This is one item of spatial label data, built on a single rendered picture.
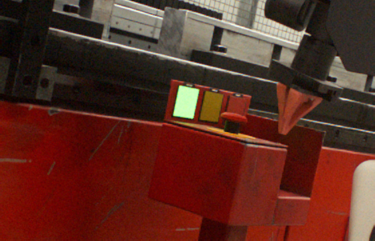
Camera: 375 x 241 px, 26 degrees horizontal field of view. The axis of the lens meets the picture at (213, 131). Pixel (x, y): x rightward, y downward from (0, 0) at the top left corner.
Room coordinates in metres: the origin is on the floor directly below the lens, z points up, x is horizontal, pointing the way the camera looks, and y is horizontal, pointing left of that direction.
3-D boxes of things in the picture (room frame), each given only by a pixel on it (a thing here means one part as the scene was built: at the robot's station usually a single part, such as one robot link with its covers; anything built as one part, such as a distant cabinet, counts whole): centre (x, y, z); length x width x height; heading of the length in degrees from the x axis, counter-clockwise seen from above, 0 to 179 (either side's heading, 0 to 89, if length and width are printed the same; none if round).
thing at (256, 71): (1.64, -0.04, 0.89); 0.30 x 0.05 x 0.03; 140
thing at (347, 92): (1.94, -0.30, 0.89); 0.30 x 0.05 x 0.03; 140
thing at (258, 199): (1.24, -0.05, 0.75); 0.20 x 0.16 x 0.18; 142
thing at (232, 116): (1.20, -0.02, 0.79); 0.04 x 0.04 x 0.04
